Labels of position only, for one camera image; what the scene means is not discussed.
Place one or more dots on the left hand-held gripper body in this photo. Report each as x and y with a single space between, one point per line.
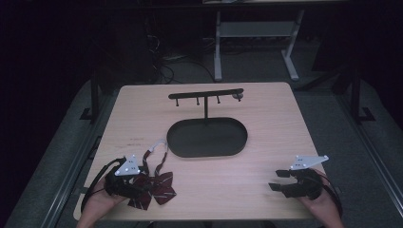
122 183

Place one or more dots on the dark red striped bow tie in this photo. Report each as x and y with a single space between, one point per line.
157 186

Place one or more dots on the person's left hand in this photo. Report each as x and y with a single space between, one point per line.
103 202

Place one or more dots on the person's right hand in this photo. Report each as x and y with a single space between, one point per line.
323 202

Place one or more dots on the black hook stand with tray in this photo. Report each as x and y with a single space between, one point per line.
207 134

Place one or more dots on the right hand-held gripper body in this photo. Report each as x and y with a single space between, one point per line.
305 180

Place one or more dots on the black metal stand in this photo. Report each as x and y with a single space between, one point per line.
95 91
356 95

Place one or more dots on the white metal desk frame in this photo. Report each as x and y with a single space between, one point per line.
256 38

